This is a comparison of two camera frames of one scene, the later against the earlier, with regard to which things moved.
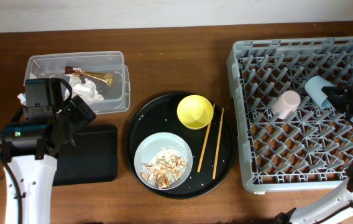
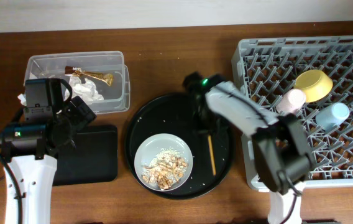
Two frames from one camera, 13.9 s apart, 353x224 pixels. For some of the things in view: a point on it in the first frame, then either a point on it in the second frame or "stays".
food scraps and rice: x=166 y=167 stays
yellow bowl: x=195 y=112 -> x=316 y=84
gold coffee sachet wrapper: x=106 y=78 stays
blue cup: x=314 y=85 -> x=332 y=116
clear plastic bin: x=102 y=79 stays
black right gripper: x=346 y=101 -> x=204 y=130
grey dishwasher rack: x=290 y=135 stays
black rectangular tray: x=94 y=159 stays
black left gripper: x=80 y=119 stays
